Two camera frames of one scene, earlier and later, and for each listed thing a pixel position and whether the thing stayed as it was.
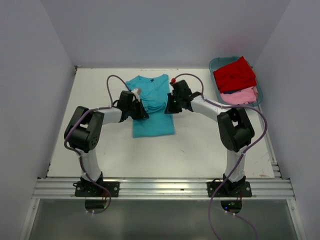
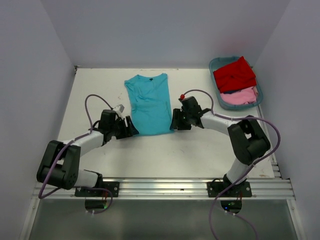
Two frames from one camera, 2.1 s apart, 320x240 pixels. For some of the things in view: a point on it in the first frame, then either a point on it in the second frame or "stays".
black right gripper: [170, 109] → [176, 122]
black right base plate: [238, 189] stays
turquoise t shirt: [154, 91] stays
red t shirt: [236, 76] stays
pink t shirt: [248, 95] stays
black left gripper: [142, 113] → [128, 131]
